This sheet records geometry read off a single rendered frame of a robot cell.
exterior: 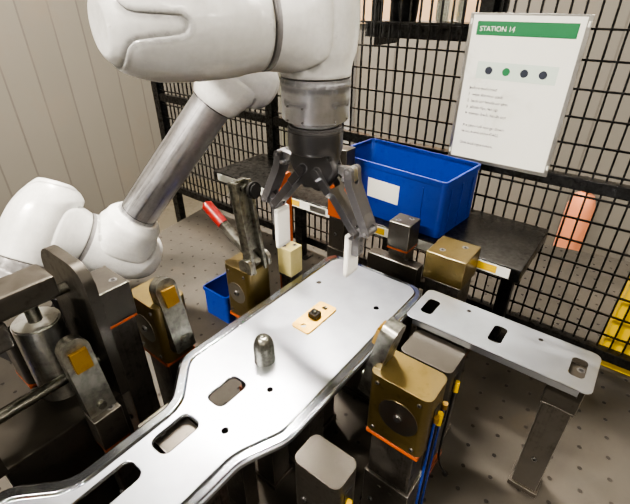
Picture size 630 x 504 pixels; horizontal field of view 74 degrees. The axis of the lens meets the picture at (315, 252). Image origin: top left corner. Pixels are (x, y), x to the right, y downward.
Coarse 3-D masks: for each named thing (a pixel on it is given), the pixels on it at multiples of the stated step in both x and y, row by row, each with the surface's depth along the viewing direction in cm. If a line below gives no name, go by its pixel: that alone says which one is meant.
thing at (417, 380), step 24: (408, 360) 59; (384, 384) 56; (408, 384) 55; (432, 384) 55; (384, 408) 58; (408, 408) 55; (432, 408) 54; (384, 432) 60; (408, 432) 57; (432, 432) 57; (384, 456) 64; (408, 456) 59; (432, 456) 64; (384, 480) 66; (408, 480) 63
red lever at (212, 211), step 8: (208, 208) 79; (216, 208) 79; (216, 216) 78; (224, 216) 79; (216, 224) 79; (224, 224) 78; (224, 232) 79; (232, 232) 78; (232, 240) 78; (240, 248) 78; (256, 256) 77; (256, 264) 77
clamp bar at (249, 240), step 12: (240, 180) 71; (240, 192) 70; (252, 192) 69; (240, 204) 71; (252, 204) 73; (240, 216) 72; (252, 216) 74; (240, 228) 73; (252, 228) 75; (240, 240) 75; (252, 240) 76; (252, 252) 75; (264, 252) 78; (264, 264) 78
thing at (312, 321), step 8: (320, 304) 76; (328, 304) 76; (312, 312) 73; (320, 312) 73; (328, 312) 74; (296, 320) 72; (304, 320) 72; (312, 320) 72; (320, 320) 72; (296, 328) 71; (304, 328) 71; (312, 328) 71
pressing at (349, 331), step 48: (288, 288) 80; (336, 288) 81; (384, 288) 81; (240, 336) 69; (288, 336) 69; (336, 336) 69; (192, 384) 61; (288, 384) 61; (336, 384) 61; (144, 432) 54; (240, 432) 54; (288, 432) 54; (96, 480) 49; (144, 480) 49; (192, 480) 49
